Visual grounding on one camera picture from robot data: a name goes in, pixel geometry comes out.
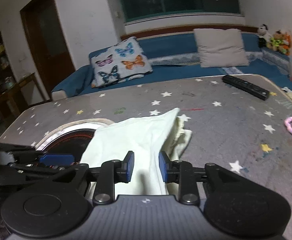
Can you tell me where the pale green shirt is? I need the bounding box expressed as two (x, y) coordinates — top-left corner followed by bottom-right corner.
(80, 108), (192, 196)

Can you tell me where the orange fox plush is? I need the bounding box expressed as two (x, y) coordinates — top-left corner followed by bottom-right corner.
(280, 33), (291, 56)

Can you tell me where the black remote control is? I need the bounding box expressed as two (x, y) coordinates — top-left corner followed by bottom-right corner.
(222, 75), (269, 101)

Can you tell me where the panda plush toy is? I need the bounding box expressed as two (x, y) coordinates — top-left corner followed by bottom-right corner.
(258, 24), (273, 49)

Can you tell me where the dark wooden door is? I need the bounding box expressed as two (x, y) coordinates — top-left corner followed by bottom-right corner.
(20, 0), (75, 98)

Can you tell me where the butterfly print pillow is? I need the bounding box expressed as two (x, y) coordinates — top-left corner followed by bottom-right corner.
(90, 37), (153, 88)

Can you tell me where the dark wooden shelf cabinet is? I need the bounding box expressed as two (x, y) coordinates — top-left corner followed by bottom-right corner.
(0, 33), (46, 123)

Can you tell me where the blue sofa bench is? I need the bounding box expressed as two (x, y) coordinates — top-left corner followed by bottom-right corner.
(51, 31), (292, 100)

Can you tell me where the beige pillow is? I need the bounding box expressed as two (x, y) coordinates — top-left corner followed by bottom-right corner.
(193, 28), (249, 68)

